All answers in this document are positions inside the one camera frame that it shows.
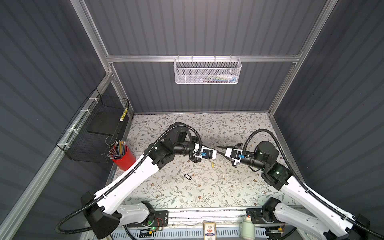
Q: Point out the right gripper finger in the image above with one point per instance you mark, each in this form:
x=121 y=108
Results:
x=224 y=156
x=223 y=147

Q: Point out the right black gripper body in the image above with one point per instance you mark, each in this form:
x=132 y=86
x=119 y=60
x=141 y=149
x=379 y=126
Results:
x=234 y=165

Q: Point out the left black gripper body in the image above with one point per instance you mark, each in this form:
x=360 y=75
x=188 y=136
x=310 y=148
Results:
x=190 y=154

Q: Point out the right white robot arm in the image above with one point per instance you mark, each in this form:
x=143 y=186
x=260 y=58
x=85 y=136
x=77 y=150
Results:
x=325 y=221

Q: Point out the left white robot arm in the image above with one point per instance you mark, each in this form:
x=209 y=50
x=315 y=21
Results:
x=102 y=209

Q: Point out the black key tag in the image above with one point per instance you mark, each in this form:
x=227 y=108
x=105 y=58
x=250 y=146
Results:
x=188 y=177

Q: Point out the red pencil cup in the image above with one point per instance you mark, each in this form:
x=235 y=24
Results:
x=121 y=155

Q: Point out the small card box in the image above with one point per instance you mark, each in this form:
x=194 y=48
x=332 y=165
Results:
x=209 y=231

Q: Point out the pale green bottle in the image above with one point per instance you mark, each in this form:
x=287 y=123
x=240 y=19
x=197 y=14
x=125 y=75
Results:
x=247 y=229

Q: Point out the yellow marker in basket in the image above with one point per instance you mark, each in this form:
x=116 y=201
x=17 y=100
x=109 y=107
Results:
x=123 y=114

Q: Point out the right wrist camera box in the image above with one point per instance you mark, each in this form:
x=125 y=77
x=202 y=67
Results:
x=234 y=154

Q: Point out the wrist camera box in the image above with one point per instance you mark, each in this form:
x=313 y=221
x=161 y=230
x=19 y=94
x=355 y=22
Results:
x=234 y=154
x=205 y=152

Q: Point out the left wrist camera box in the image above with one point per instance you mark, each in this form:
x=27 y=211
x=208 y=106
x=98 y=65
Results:
x=205 y=152

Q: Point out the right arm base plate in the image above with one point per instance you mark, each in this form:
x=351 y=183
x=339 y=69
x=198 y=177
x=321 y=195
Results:
x=255 y=216

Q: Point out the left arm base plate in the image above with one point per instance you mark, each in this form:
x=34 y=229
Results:
x=156 y=219

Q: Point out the slotted cable duct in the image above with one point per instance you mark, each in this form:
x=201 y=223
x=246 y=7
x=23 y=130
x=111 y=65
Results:
x=188 y=234

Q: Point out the white mesh wall basket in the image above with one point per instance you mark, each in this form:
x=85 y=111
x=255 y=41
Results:
x=211 y=71

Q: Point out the black wire wall basket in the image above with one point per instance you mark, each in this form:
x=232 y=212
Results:
x=95 y=128

